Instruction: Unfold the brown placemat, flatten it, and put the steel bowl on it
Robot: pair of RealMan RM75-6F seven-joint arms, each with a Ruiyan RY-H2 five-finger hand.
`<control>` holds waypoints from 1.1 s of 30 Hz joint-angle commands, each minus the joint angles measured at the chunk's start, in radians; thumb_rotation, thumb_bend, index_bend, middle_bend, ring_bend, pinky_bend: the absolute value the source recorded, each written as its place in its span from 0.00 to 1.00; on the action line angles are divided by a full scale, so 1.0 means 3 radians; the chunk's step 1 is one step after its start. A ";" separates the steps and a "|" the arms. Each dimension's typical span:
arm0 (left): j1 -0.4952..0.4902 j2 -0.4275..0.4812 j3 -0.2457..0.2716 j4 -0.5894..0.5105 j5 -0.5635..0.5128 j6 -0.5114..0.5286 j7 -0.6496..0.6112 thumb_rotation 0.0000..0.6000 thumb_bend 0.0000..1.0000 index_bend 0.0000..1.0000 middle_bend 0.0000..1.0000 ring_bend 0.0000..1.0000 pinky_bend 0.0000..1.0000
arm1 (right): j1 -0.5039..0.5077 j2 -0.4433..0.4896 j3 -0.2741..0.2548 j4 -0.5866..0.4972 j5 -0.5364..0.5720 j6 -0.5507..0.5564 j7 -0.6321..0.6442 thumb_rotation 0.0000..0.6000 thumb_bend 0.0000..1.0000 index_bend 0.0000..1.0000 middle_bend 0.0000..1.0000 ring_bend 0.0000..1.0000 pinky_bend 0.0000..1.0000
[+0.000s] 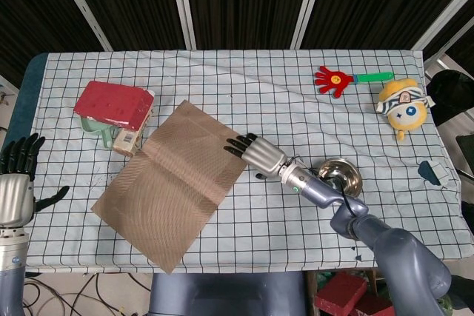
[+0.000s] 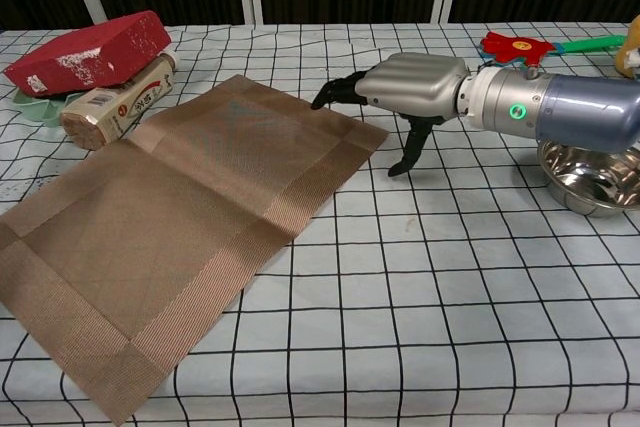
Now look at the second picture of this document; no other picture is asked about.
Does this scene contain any brown woven placemat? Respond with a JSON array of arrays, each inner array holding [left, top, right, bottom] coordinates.
[[0, 73, 391, 426]]

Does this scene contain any red hand clapper toy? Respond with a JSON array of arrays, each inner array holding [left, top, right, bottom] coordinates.
[[479, 30, 629, 73]]

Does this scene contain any yellow plush toy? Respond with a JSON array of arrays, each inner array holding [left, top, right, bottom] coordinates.
[[613, 14, 640, 81]]

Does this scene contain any white black checkered tablecloth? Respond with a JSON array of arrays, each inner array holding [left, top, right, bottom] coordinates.
[[0, 21, 640, 427]]

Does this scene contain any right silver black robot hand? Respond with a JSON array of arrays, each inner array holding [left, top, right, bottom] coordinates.
[[308, 52, 470, 179]]

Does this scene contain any beige labelled drink bottle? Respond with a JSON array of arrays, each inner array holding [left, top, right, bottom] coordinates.
[[59, 50, 180, 153]]

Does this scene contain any light green plate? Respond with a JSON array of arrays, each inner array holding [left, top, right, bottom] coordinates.
[[12, 88, 84, 132]]

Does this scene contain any stainless steel bowl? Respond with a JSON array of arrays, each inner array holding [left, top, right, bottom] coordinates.
[[538, 139, 640, 218]]

